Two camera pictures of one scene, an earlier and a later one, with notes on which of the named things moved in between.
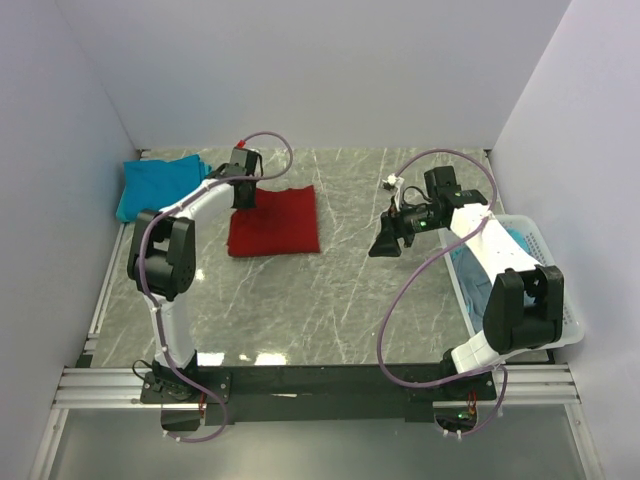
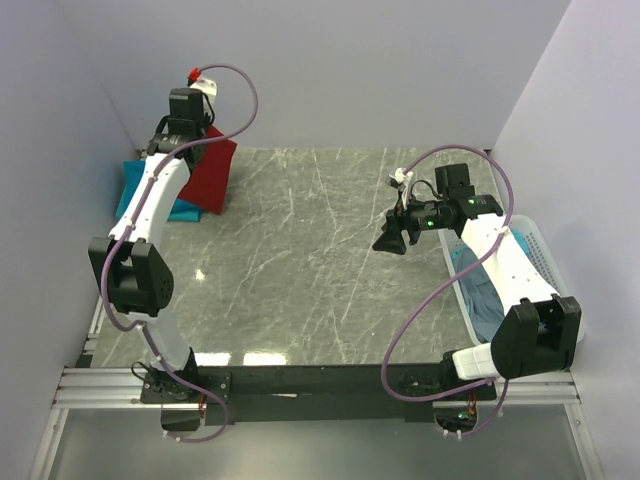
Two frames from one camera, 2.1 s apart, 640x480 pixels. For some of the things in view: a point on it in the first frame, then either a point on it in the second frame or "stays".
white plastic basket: x=448 y=247 stays
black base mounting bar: x=316 y=394 stays
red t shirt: x=283 y=222 → x=207 y=184
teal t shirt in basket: x=518 y=235 stays
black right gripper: x=393 y=222 stays
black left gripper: x=250 y=202 → x=206 y=122
